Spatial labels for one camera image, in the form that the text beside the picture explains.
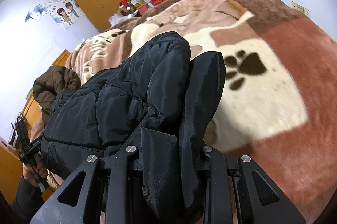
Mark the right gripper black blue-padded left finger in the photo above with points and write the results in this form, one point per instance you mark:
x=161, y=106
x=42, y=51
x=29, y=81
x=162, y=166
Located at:
x=99, y=188

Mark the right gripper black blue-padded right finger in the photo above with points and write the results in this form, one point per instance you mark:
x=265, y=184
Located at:
x=238, y=190

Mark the black puffer jacket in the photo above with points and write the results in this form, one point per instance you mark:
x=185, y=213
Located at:
x=160, y=100

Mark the person's left hand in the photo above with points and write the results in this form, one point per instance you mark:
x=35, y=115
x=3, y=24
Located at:
x=29, y=172

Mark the brown puffer jacket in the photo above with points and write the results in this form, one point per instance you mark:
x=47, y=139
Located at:
x=50, y=84

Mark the brown cartoon plush blanket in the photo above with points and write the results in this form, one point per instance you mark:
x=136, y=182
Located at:
x=279, y=99

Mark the santa hat plush toy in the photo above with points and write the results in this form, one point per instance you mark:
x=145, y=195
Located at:
x=126, y=8

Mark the cartoon couple wall sticker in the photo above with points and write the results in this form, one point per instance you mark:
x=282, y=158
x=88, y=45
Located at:
x=63, y=12

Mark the white wall socket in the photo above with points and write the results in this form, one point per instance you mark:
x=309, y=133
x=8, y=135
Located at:
x=307, y=12

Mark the beige wall switch plate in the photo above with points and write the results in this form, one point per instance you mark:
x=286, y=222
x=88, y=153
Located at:
x=297, y=7

